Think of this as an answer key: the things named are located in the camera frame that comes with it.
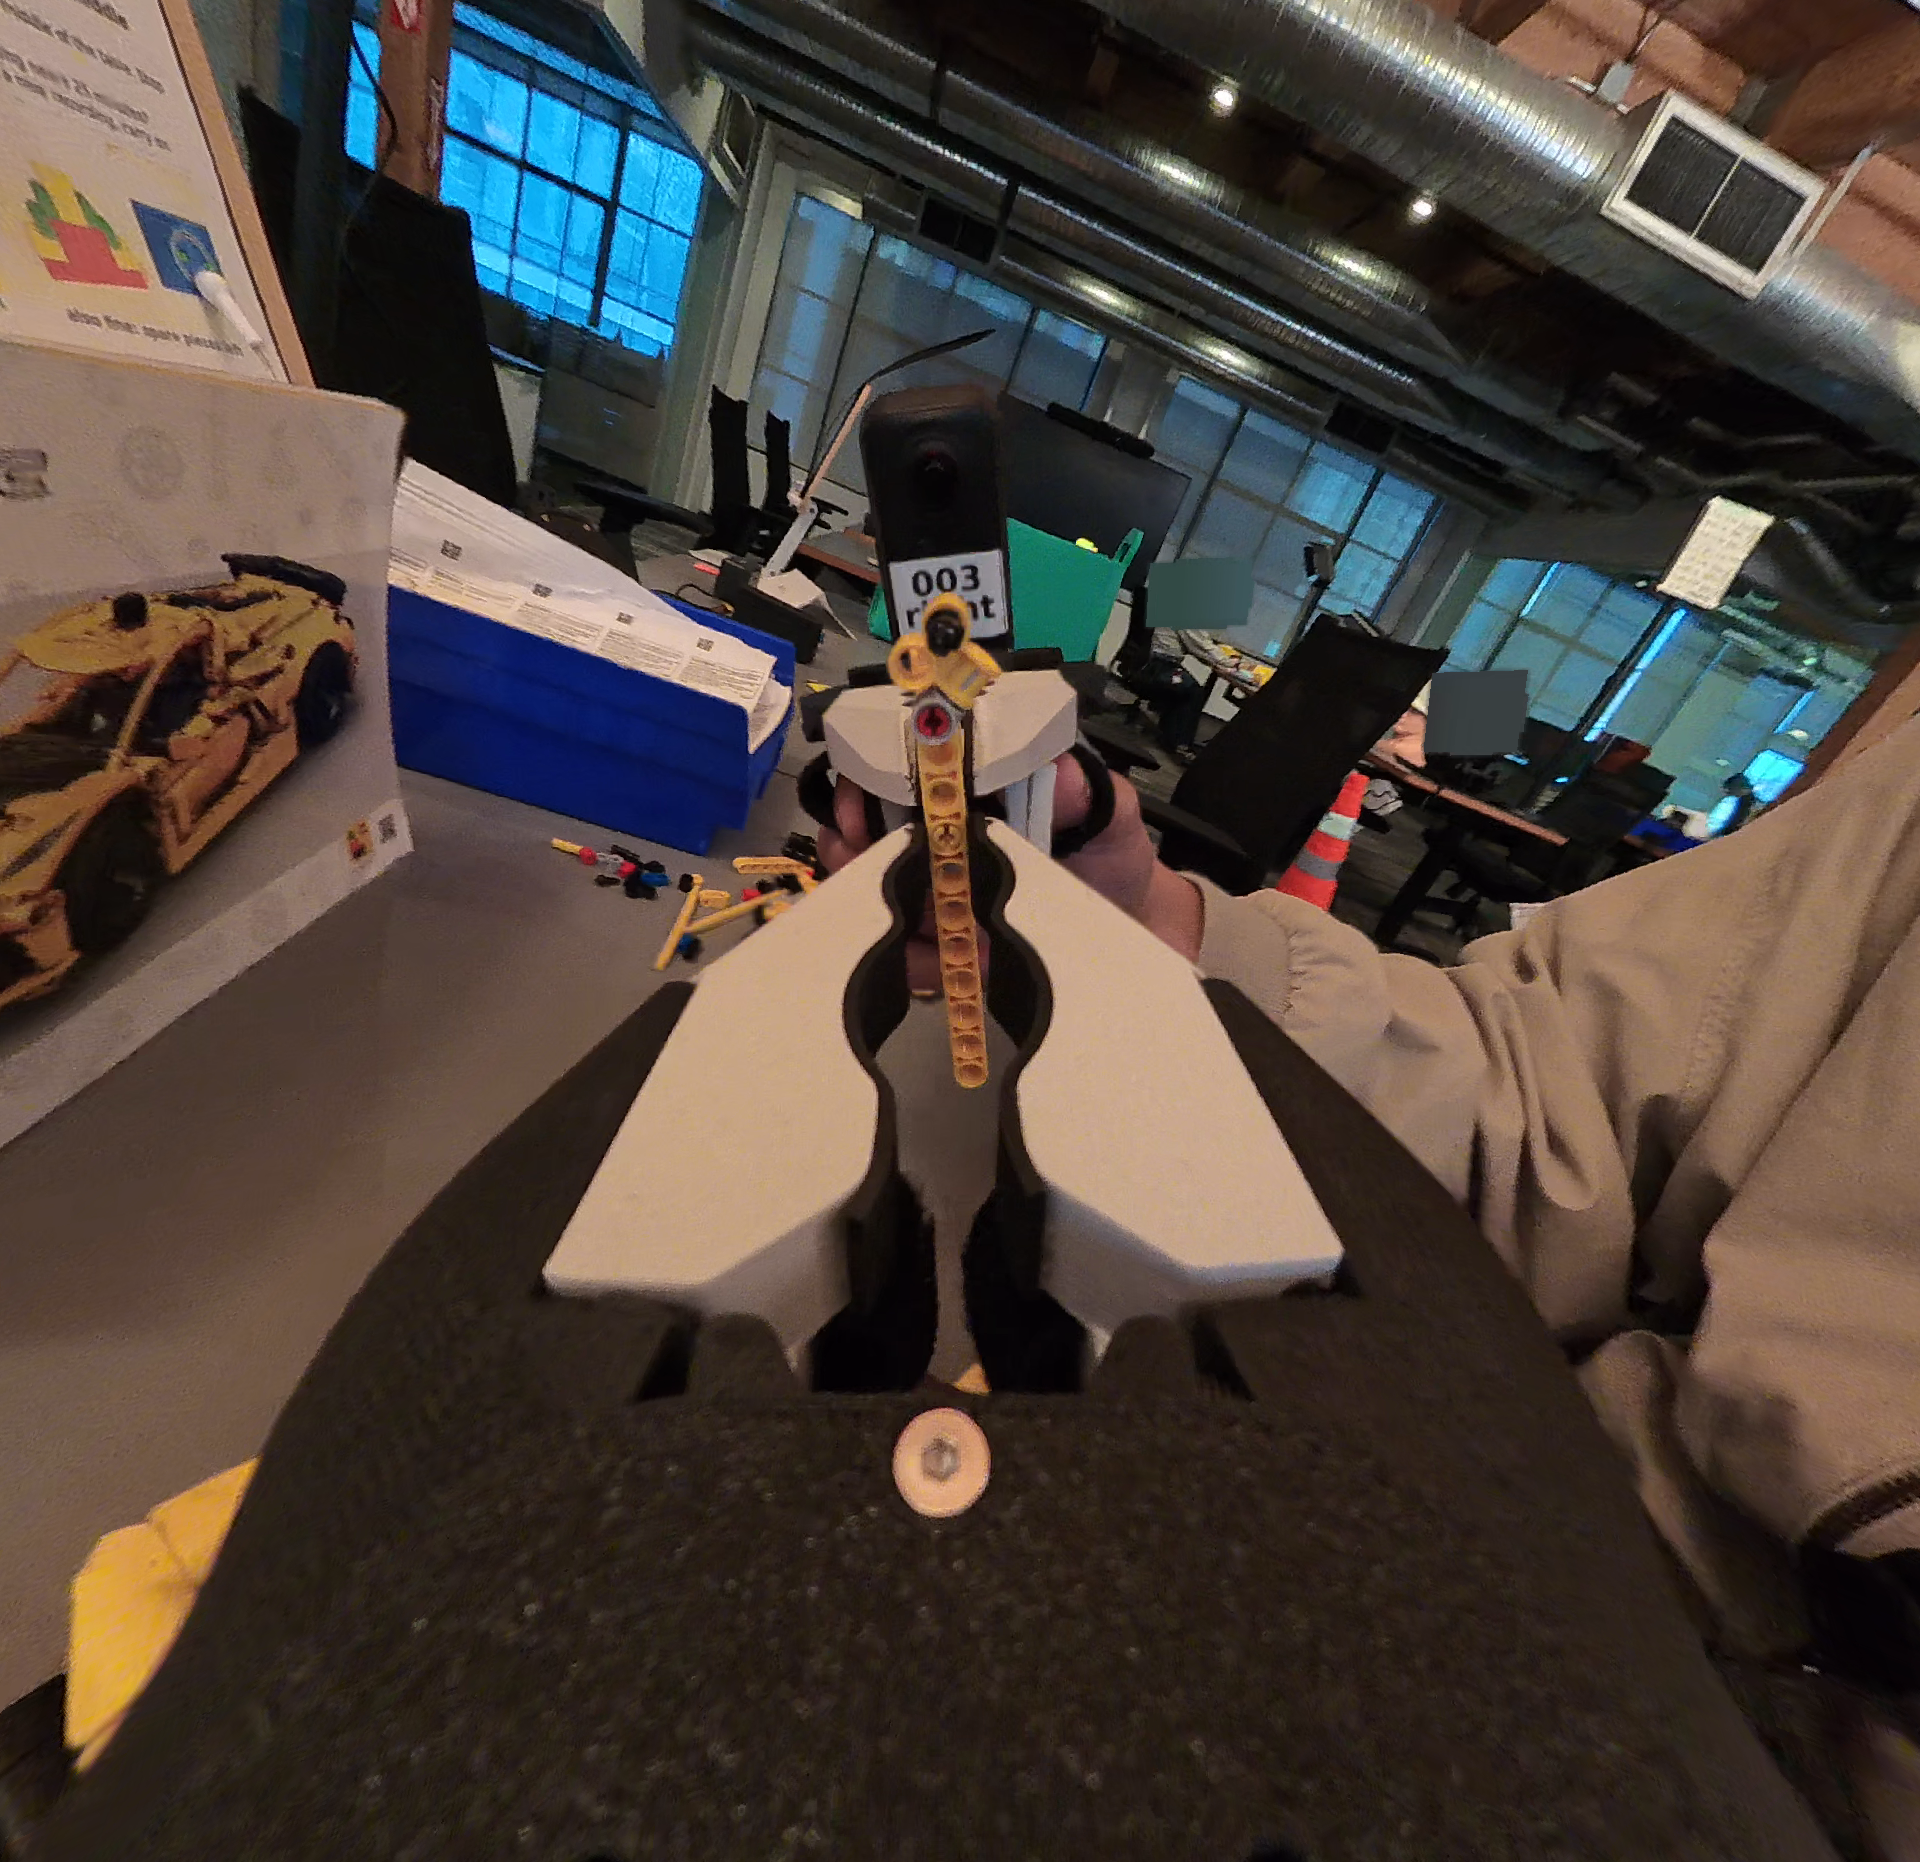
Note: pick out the instruction booklet with yellow car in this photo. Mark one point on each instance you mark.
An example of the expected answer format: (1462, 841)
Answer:
(194, 872)

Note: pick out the silver ventilation duct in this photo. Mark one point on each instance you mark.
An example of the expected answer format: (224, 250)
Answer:
(1350, 31)

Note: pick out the black monitor screen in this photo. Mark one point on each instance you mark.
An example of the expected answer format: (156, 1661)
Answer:
(1096, 483)

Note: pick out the cluster of small brick pins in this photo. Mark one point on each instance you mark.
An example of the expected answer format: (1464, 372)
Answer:
(622, 872)

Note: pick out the teal green plastic bin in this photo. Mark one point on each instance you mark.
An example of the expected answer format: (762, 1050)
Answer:
(1064, 603)

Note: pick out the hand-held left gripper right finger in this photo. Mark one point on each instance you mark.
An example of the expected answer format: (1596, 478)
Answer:
(1171, 1126)

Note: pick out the white plastic clip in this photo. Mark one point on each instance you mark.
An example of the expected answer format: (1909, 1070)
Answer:
(233, 318)

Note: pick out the stack of white paper sheets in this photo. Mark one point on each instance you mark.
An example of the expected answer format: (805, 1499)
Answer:
(570, 603)

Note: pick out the black high-back chair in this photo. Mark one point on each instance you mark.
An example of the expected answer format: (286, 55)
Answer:
(729, 468)
(774, 468)

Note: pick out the yellow brick beam assembly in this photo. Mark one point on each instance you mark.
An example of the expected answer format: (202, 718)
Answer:
(952, 903)

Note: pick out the blue storage bin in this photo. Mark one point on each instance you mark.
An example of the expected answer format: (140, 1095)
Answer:
(570, 752)

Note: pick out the black office chair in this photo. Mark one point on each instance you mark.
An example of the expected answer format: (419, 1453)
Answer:
(1320, 709)

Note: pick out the orange traffic cone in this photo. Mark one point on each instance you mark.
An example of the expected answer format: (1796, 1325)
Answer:
(1320, 856)

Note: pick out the white hanging paper sign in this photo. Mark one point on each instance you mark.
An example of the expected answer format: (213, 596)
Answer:
(1714, 554)

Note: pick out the partly built toy car model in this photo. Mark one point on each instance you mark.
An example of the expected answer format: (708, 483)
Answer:
(151, 1593)

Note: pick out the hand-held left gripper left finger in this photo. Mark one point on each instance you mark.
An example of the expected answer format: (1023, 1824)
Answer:
(720, 1143)

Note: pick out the wooden post with red label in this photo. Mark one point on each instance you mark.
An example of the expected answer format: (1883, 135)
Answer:
(416, 62)

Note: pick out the pile of loose brick pieces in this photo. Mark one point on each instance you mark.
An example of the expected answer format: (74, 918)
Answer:
(735, 909)

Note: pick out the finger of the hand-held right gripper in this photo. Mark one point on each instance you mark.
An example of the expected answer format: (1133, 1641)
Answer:
(867, 747)
(1027, 731)

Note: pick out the grey desk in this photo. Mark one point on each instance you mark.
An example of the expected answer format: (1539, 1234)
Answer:
(374, 1067)

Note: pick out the white vent grille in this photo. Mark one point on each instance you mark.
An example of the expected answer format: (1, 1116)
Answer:
(1714, 196)

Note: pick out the instruction poster board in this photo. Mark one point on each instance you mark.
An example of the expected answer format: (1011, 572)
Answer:
(105, 123)

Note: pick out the person's right hand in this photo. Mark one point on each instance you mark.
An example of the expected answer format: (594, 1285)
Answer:
(1139, 887)

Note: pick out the large paned window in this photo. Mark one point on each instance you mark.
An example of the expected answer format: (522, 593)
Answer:
(539, 182)

